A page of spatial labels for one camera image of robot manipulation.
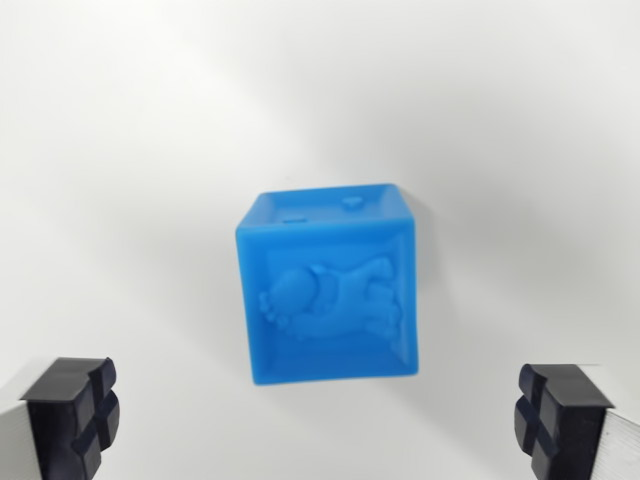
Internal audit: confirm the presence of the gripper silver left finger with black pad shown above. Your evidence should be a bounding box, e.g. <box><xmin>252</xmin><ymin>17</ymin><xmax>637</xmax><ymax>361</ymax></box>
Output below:
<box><xmin>0</xmin><ymin>356</ymin><xmax>122</xmax><ymax>480</ymax></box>

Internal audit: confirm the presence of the blue soft embossed cube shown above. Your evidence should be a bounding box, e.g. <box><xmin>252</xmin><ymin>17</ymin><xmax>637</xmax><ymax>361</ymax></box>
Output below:
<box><xmin>234</xmin><ymin>182</ymin><xmax>419</xmax><ymax>387</ymax></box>

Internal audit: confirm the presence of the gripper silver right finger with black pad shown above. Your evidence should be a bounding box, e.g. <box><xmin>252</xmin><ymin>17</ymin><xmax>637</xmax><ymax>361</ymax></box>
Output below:
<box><xmin>513</xmin><ymin>363</ymin><xmax>640</xmax><ymax>480</ymax></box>

